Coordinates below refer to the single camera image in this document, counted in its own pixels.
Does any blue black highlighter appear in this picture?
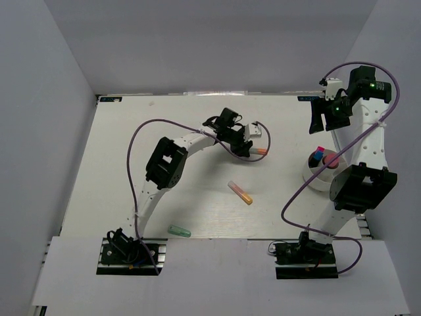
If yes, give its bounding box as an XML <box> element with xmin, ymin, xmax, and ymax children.
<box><xmin>309</xmin><ymin>152</ymin><xmax>322</xmax><ymax>168</ymax></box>

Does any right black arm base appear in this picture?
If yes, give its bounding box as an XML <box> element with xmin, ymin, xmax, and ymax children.
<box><xmin>268</xmin><ymin>231</ymin><xmax>339</xmax><ymax>280</ymax></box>

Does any purple cable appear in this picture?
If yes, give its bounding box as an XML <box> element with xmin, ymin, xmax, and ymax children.
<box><xmin>281</xmin><ymin>61</ymin><xmax>401</xmax><ymax>275</ymax></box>
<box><xmin>126</xmin><ymin>118</ymin><xmax>272</xmax><ymax>275</ymax></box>

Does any green translucent cap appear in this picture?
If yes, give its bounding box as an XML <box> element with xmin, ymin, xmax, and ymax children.
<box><xmin>167</xmin><ymin>224</ymin><xmax>191</xmax><ymax>238</ymax></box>

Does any pink capped clear tube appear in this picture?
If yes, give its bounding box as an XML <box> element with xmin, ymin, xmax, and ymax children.
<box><xmin>322</xmin><ymin>153</ymin><xmax>339</xmax><ymax>169</ymax></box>

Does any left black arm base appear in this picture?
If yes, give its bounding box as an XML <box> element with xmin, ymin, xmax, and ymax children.
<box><xmin>96</xmin><ymin>228</ymin><xmax>166</xmax><ymax>277</ymax></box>

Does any left corner label sticker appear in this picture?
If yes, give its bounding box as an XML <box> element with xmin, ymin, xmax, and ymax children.
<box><xmin>99</xmin><ymin>96</ymin><xmax>122</xmax><ymax>103</ymax></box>

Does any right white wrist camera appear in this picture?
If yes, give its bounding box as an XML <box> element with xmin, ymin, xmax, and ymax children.
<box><xmin>319</xmin><ymin>78</ymin><xmax>343</xmax><ymax>101</ymax></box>

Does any orange clear marker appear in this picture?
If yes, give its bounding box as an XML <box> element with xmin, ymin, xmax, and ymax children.
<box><xmin>228</xmin><ymin>181</ymin><xmax>253</xmax><ymax>205</ymax></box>
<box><xmin>250</xmin><ymin>147</ymin><xmax>268</xmax><ymax>156</ymax></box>

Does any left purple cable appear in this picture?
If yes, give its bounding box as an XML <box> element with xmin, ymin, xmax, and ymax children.
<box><xmin>126</xmin><ymin>118</ymin><xmax>272</xmax><ymax>275</ymax></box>

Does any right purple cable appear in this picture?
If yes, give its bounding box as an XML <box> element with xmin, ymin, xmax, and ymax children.
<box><xmin>281</xmin><ymin>61</ymin><xmax>401</xmax><ymax>275</ymax></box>

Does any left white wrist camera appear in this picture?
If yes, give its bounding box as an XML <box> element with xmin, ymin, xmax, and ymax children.
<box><xmin>243</xmin><ymin>122</ymin><xmax>262</xmax><ymax>141</ymax></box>

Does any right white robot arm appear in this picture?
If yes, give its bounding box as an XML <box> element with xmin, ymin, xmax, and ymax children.
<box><xmin>297</xmin><ymin>63</ymin><xmax>399</xmax><ymax>263</ymax></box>

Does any corner label sticker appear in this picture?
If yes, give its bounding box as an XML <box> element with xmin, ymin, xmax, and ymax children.
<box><xmin>297</xmin><ymin>95</ymin><xmax>320</xmax><ymax>101</ymax></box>
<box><xmin>99</xmin><ymin>96</ymin><xmax>122</xmax><ymax>103</ymax></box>

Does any right corner label sticker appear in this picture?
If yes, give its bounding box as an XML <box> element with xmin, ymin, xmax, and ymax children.
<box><xmin>297</xmin><ymin>95</ymin><xmax>320</xmax><ymax>101</ymax></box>

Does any white round divided container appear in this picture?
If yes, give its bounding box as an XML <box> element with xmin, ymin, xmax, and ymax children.
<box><xmin>302</xmin><ymin>149</ymin><xmax>348</xmax><ymax>192</ymax></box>

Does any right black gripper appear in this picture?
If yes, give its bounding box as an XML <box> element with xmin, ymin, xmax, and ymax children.
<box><xmin>309</xmin><ymin>95</ymin><xmax>353</xmax><ymax>134</ymax></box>

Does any pink black highlighter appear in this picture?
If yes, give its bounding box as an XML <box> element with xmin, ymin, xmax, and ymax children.
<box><xmin>314</xmin><ymin>146</ymin><xmax>325</xmax><ymax>160</ymax></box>

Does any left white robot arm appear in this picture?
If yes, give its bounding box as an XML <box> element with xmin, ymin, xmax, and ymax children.
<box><xmin>126</xmin><ymin>108</ymin><xmax>262</xmax><ymax>239</ymax></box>

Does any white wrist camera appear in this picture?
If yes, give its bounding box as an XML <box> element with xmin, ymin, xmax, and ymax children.
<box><xmin>319</xmin><ymin>78</ymin><xmax>343</xmax><ymax>101</ymax></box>
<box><xmin>243</xmin><ymin>122</ymin><xmax>262</xmax><ymax>141</ymax></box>

